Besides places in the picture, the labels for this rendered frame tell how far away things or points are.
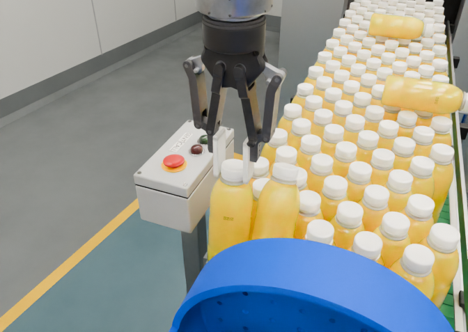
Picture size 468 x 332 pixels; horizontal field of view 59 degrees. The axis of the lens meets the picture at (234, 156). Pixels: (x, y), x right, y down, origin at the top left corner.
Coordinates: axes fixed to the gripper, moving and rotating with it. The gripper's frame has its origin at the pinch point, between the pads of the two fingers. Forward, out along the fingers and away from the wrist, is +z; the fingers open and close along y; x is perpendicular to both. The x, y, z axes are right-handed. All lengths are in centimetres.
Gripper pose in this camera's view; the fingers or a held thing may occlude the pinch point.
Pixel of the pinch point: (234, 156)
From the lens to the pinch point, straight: 60.0
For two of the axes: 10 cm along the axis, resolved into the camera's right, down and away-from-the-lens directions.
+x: 3.7, -5.2, 7.7
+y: 9.3, 2.1, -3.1
